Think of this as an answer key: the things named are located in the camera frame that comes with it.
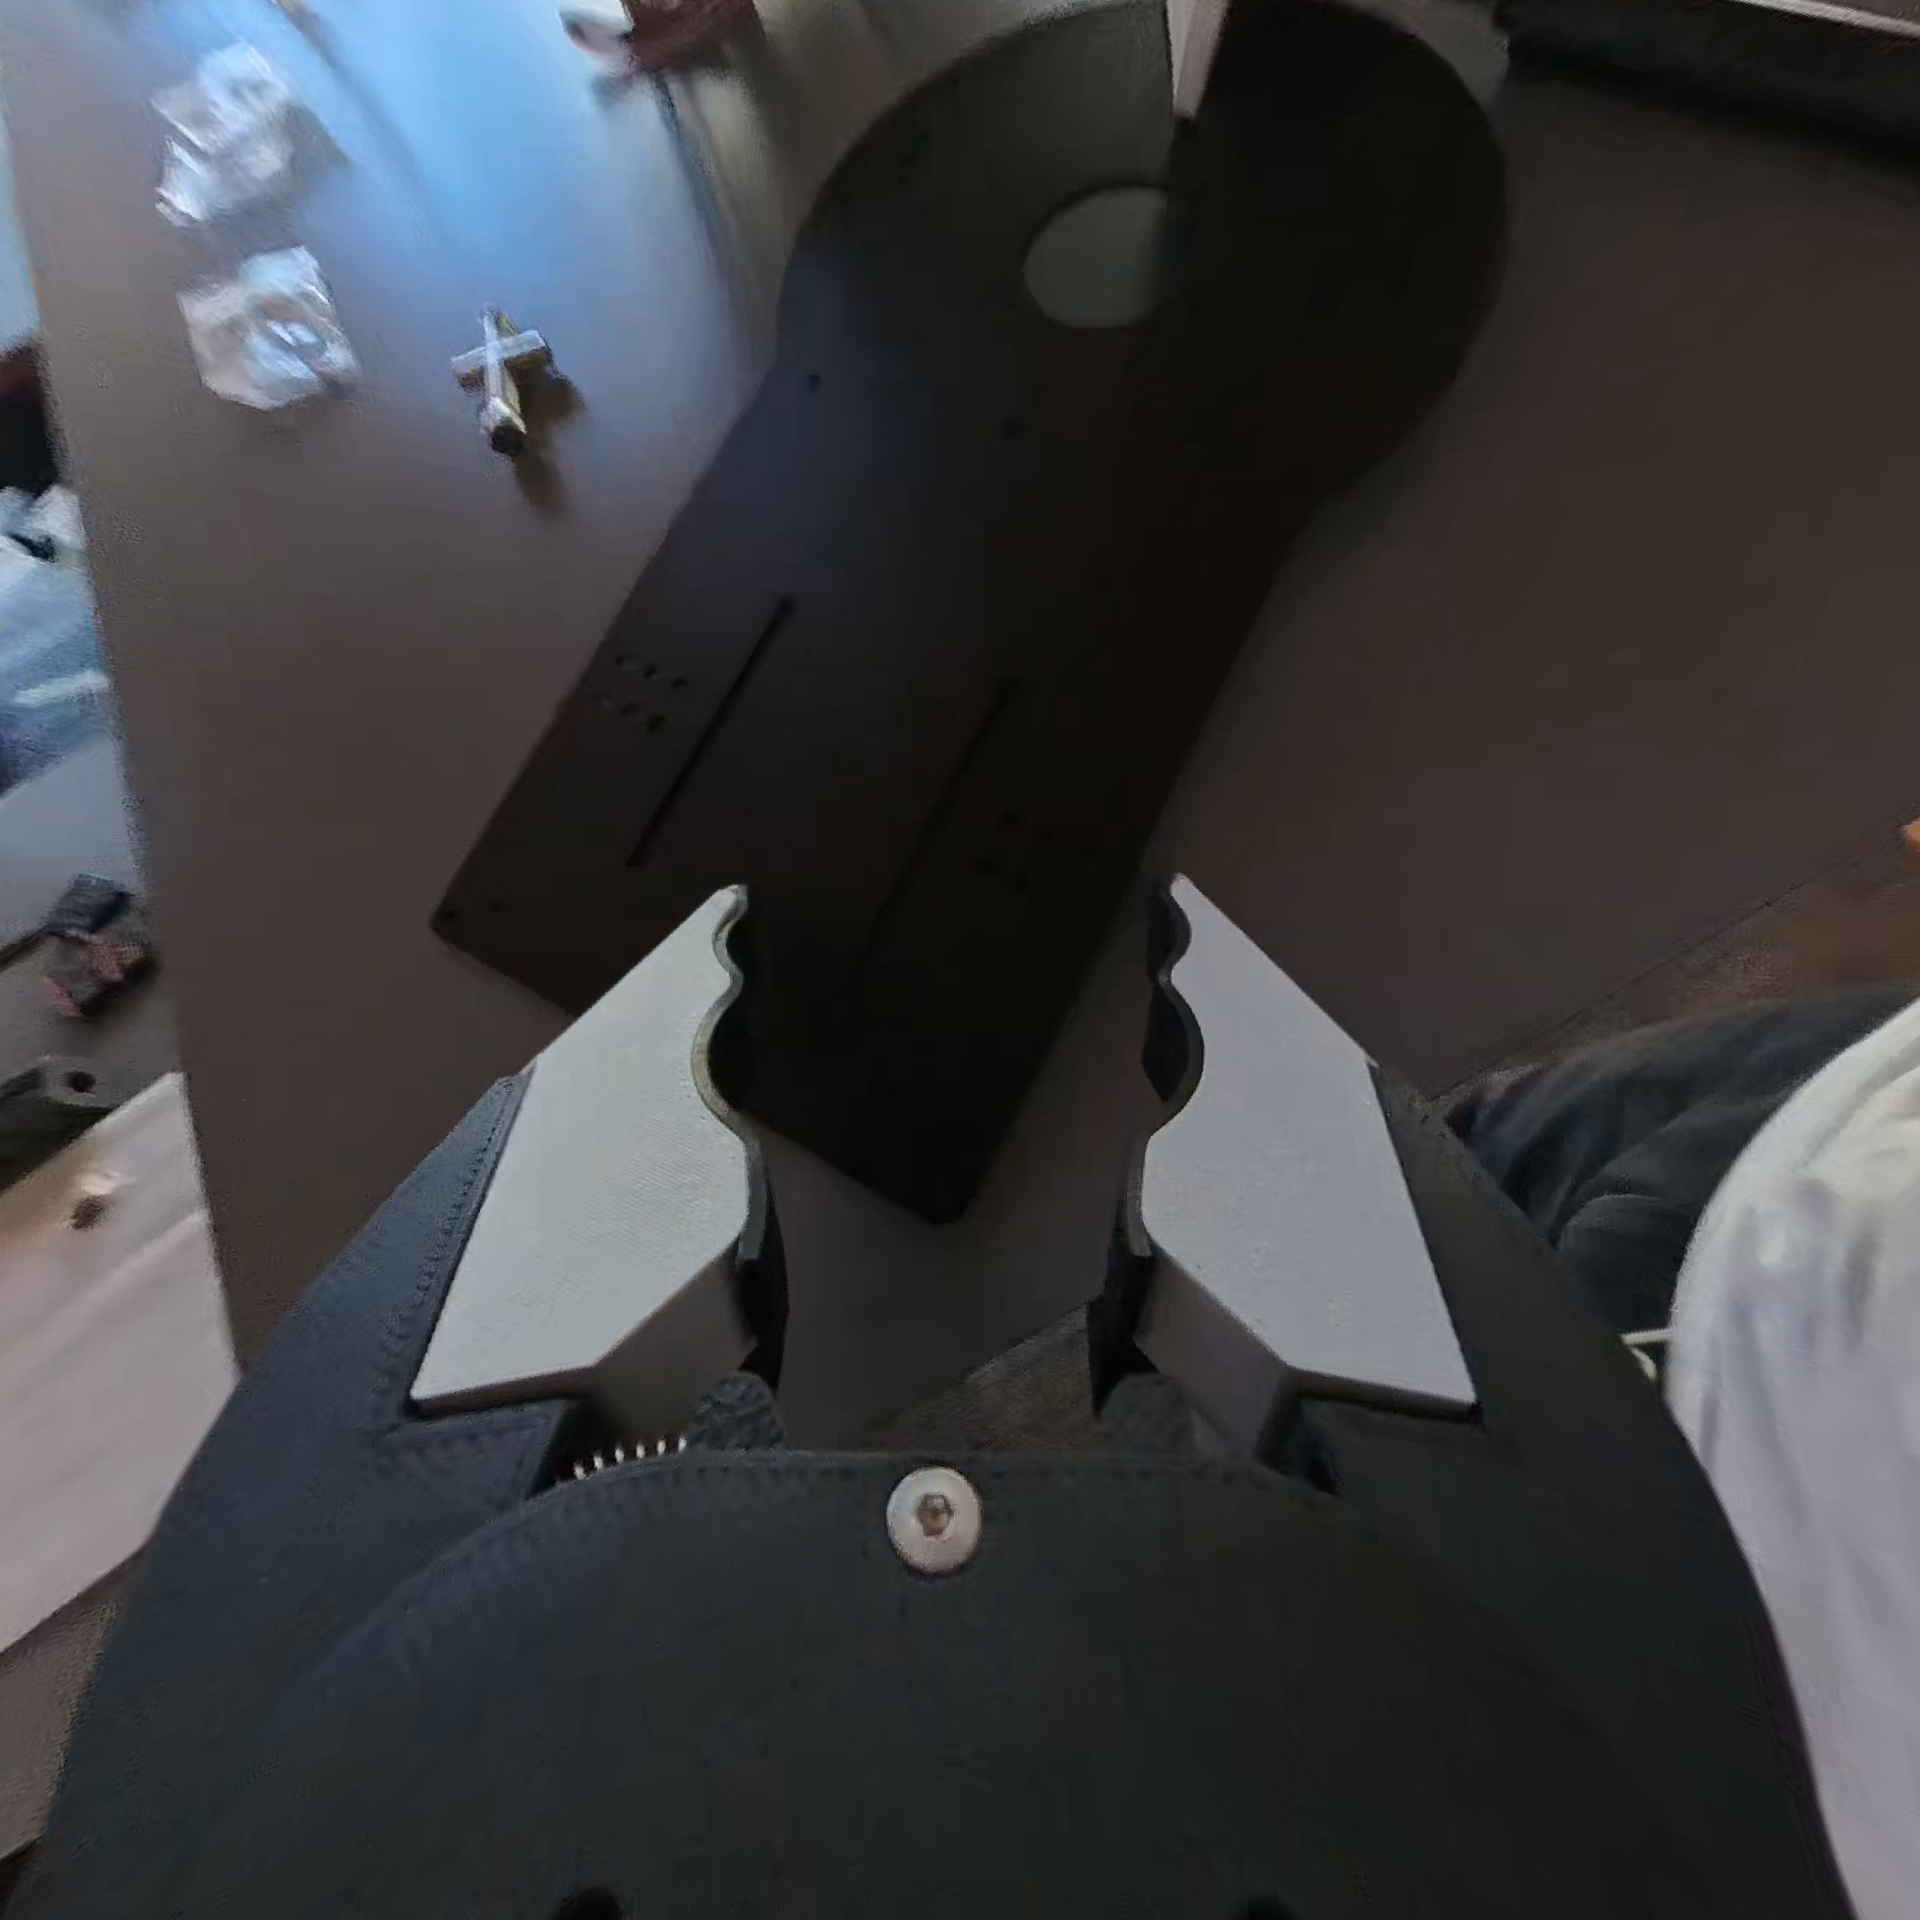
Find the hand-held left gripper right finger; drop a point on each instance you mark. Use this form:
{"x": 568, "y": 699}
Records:
{"x": 1305, "y": 1198}

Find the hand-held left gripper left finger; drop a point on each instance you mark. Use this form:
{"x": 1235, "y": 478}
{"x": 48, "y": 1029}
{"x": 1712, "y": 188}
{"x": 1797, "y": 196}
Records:
{"x": 586, "y": 1198}

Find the black metal base plate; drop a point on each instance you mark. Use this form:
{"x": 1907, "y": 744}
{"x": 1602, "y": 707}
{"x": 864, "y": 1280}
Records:
{"x": 973, "y": 523}

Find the dark desk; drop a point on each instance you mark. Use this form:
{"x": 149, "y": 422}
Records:
{"x": 1574, "y": 523}

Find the person's white shirt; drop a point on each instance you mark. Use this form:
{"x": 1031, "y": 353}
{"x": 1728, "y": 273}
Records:
{"x": 1817, "y": 1426}

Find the silver cross wrench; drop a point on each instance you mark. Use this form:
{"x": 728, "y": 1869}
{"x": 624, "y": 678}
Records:
{"x": 505, "y": 360}

